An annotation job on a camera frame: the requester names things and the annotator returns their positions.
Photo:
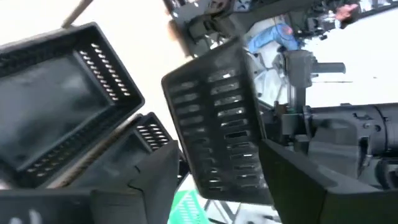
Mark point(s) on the black plastic basket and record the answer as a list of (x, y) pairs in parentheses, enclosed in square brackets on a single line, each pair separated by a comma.
[(53, 105), (152, 133), (214, 124)]

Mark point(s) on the person's hand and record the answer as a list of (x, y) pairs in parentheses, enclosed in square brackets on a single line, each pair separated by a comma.
[(345, 12)]

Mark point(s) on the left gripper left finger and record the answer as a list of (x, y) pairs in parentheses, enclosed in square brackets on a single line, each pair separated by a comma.
[(93, 207)]

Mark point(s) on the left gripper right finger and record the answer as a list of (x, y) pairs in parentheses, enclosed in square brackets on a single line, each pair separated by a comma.
[(326, 202)]

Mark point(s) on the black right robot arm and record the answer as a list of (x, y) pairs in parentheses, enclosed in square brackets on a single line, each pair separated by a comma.
[(390, 130)]

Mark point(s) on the person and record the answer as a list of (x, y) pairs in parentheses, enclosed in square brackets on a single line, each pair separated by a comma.
[(273, 35)]

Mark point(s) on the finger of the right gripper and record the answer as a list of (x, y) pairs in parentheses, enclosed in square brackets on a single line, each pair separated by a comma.
[(290, 123), (300, 143)]

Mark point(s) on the green plastic basket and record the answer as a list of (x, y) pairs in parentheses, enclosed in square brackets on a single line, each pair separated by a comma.
[(188, 208)]

